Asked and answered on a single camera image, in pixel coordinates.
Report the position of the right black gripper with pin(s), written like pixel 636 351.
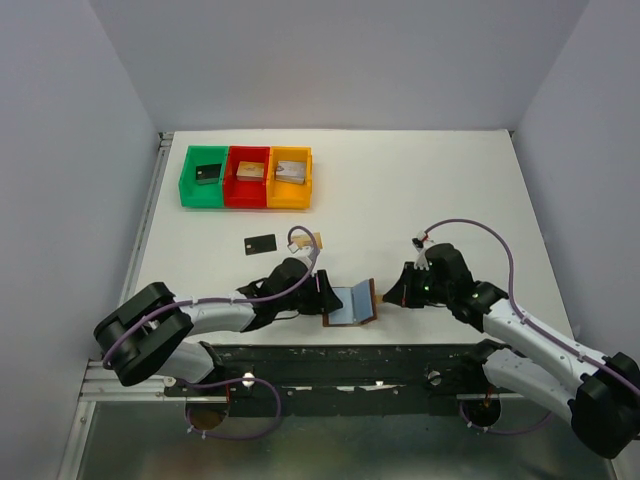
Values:
pixel 402 292

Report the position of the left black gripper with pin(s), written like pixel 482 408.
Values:
pixel 324 301

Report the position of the brown leather card holder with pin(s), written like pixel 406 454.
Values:
pixel 358 305

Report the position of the gold credit card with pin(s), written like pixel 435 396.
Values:
pixel 312 241

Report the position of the black credit card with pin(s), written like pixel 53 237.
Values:
pixel 260 244

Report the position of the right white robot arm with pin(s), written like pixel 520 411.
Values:
pixel 596 394

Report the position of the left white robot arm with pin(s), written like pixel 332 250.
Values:
pixel 145 335

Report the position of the silver card stack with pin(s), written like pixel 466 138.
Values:
pixel 291 172

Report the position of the gold card stack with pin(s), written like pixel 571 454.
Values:
pixel 250 171

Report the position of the black card stack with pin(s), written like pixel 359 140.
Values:
pixel 208 174

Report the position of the orange plastic bin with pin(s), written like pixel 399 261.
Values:
pixel 281 195

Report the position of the red plastic bin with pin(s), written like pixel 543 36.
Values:
pixel 241 194

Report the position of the green plastic bin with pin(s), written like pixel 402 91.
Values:
pixel 202 196

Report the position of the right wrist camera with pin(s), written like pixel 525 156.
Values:
pixel 422 243

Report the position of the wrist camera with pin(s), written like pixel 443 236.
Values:
pixel 422 243
pixel 306 252

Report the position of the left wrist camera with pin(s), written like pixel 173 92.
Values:
pixel 306 252

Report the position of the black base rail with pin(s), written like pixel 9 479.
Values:
pixel 369 380

